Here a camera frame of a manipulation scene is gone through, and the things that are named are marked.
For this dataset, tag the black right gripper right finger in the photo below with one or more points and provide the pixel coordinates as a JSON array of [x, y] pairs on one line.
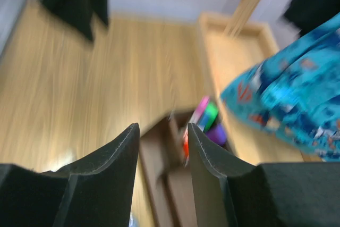
[[231, 192]]

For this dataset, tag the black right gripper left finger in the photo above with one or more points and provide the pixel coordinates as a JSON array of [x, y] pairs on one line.
[[95, 190]]

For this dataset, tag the black highlighter purple cap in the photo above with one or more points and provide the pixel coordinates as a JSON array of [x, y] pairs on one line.
[[218, 135]]

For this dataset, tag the black highlighter orange cap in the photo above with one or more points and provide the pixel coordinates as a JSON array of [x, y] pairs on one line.
[[185, 149]]

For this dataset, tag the black highlighter green cap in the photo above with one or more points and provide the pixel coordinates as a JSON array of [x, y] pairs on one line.
[[208, 117]]

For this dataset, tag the white marker magenta cap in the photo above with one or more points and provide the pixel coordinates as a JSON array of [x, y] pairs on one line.
[[200, 109]]

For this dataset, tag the clear paper clip jar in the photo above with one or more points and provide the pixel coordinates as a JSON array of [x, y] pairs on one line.
[[133, 221]]

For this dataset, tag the dark wooden desk organizer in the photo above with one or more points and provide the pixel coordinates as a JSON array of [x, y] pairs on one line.
[[180, 196]]

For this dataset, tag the blue patterned shorts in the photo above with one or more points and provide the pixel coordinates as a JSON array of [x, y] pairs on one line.
[[294, 94]]

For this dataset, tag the wooden clothes rack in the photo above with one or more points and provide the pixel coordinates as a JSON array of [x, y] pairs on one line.
[[229, 46]]

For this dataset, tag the black hanging garment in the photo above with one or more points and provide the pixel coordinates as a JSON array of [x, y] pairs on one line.
[[306, 15]]

